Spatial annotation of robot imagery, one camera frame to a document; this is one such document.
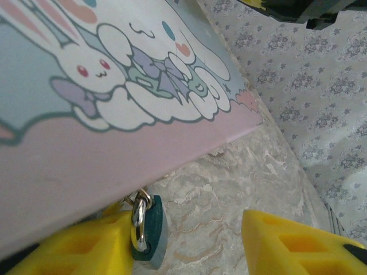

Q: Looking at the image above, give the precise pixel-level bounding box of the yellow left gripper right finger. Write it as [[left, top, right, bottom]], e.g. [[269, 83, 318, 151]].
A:
[[243, 209, 367, 275]]

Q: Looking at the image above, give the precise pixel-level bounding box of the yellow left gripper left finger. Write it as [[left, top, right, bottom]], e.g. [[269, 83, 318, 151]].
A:
[[5, 202, 135, 275]]

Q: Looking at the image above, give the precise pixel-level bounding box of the teal padlock with silver shackle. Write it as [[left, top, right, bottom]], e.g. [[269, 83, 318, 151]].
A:
[[130, 194, 170, 270]]

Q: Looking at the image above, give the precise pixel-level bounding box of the floral patterned backdrop cloth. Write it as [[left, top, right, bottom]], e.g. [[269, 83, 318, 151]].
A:
[[197, 0, 367, 247]]

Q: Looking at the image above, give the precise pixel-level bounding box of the pink cartoon bunny box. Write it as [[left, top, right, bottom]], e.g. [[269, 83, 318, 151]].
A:
[[0, 0, 264, 261]]

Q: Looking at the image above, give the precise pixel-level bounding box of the silver metal latch ring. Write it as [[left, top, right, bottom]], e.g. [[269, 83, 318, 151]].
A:
[[123, 187, 153, 207]]

